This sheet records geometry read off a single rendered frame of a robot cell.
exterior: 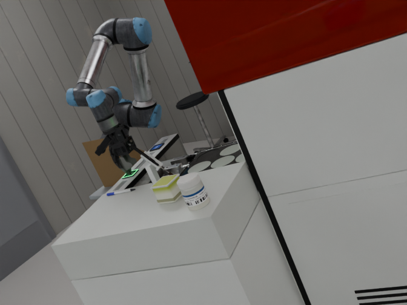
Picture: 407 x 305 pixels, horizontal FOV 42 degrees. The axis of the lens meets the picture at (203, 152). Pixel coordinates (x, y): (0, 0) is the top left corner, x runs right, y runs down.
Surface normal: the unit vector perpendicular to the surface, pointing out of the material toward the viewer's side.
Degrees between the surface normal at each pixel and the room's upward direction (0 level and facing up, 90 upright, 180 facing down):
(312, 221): 90
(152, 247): 90
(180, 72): 90
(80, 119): 90
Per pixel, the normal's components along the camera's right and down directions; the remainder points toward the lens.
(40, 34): 0.73, -0.09
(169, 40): -0.56, 0.47
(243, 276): 0.86, -0.22
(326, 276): -0.35, 0.44
